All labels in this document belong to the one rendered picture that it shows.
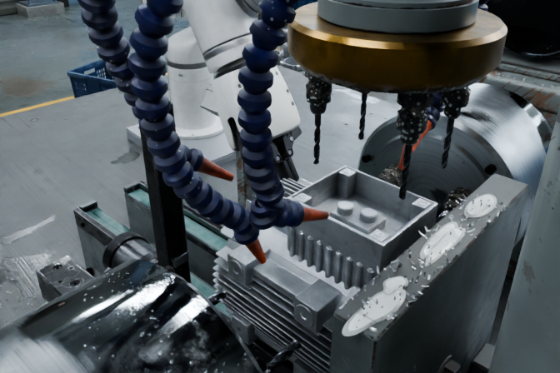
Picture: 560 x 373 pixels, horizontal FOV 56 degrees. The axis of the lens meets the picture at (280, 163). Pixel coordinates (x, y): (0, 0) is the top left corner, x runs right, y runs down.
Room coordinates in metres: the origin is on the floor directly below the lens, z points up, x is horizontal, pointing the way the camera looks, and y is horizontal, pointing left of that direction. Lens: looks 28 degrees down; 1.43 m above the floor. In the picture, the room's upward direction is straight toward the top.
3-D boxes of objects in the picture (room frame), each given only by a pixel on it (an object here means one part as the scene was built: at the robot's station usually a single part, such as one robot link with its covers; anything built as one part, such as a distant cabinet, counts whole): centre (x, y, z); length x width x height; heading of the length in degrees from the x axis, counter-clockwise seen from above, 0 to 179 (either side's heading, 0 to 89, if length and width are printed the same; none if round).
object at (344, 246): (0.46, -0.08, 1.11); 0.12 x 0.11 x 0.07; 46
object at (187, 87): (1.36, 0.24, 0.93); 0.19 x 0.19 x 0.18
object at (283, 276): (0.49, -0.06, 1.01); 0.20 x 0.19 x 0.19; 46
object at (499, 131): (0.74, -0.31, 1.04); 0.37 x 0.25 x 0.25; 137
